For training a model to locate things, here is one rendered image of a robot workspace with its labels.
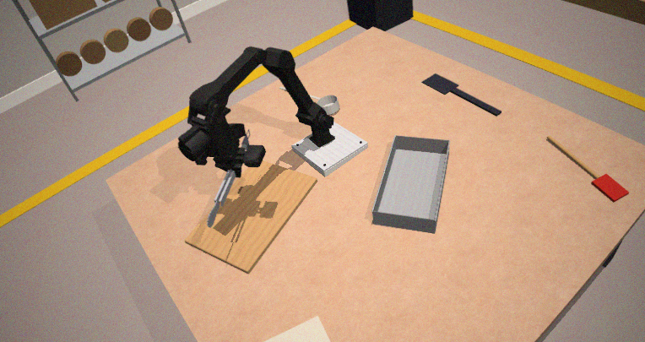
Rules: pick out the light brown wooden board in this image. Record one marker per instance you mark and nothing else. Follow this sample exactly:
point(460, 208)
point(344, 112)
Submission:
point(257, 208)

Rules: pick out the red spatula with tan handle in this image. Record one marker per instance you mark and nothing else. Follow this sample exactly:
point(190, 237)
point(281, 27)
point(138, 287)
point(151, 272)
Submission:
point(610, 188)

